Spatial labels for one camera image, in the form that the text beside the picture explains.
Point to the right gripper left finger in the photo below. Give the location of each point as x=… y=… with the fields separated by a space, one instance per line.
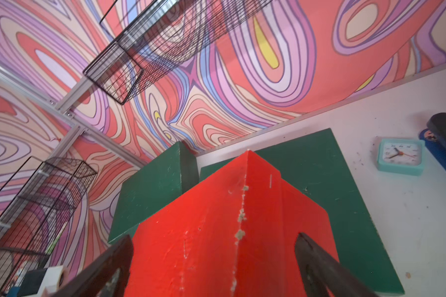
x=109 y=272

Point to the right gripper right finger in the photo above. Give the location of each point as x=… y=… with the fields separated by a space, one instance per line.
x=322 y=275

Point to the red shoebox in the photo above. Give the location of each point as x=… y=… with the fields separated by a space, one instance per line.
x=232 y=235

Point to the green shoebox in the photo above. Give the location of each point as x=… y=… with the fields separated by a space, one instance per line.
x=315 y=166
x=152 y=188

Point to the tape roll in basket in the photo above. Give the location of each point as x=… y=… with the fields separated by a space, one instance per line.
x=43 y=282

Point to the teal square clock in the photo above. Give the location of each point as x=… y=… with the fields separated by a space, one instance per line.
x=402 y=156

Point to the black wire basket left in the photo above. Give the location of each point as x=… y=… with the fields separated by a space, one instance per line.
x=33 y=222

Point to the black wire basket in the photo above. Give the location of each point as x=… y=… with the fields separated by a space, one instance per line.
x=33 y=222
x=163 y=37

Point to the black wire basket back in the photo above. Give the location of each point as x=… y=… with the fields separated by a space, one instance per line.
x=163 y=37

